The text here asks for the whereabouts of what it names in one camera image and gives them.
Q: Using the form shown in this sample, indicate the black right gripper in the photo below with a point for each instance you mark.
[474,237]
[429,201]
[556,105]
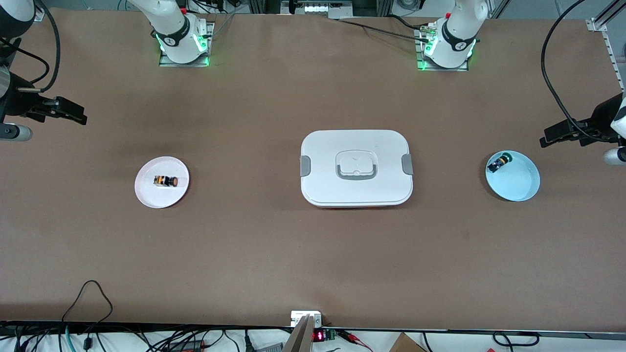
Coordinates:
[18,103]

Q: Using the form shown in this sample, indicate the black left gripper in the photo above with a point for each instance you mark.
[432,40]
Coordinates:
[600,119]

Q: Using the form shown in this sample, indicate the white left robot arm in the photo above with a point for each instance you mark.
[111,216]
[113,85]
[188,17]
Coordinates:
[457,34]

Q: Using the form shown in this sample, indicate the grey slanted bar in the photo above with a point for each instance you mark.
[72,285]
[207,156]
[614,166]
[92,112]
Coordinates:
[301,337]

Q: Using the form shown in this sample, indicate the red digit display board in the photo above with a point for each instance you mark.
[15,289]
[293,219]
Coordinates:
[320,336]

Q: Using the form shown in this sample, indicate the light blue round plate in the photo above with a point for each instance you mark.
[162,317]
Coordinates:
[516,183]

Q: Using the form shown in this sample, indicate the white lidded lunch box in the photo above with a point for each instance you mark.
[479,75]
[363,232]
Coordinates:
[357,171]

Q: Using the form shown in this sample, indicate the metal equipment rack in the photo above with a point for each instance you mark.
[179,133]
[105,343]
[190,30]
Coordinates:
[323,7]

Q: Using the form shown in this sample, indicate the perforated aluminium strip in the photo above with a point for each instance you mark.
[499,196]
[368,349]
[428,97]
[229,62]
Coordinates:
[617,63]

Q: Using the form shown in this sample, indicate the small white box device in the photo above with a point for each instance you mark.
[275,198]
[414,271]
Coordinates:
[305,315]

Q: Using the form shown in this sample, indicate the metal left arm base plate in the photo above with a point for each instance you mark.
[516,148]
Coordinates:
[423,67]

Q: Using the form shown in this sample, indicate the pink round plate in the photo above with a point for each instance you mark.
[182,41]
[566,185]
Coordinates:
[161,198]

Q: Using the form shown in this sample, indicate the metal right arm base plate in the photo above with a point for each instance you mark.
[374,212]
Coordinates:
[168,63]

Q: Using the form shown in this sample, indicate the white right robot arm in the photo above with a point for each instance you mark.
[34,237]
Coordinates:
[171,29]

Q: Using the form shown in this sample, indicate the brown cardboard piece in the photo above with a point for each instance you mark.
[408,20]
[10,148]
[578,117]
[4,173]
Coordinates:
[406,344]

